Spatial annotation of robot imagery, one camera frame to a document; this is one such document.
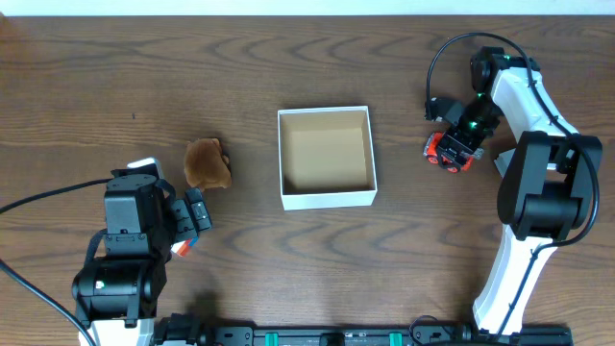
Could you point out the red toy fire truck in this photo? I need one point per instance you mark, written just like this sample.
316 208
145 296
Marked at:
450 154

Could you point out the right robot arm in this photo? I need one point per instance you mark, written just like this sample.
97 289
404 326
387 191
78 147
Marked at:
549 185

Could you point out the white cardboard box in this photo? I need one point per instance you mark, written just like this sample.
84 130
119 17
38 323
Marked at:
326 158

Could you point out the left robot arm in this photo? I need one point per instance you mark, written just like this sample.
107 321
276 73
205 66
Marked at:
117 290

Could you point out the grey yellow toy truck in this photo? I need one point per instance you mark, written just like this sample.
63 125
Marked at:
503 161

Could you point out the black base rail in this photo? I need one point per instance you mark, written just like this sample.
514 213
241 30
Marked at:
187 330

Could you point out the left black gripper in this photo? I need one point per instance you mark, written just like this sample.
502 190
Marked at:
193 217

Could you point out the brown plush toy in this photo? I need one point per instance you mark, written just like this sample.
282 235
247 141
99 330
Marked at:
205 164

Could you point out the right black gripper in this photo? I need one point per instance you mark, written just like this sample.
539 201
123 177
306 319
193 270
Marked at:
456 145

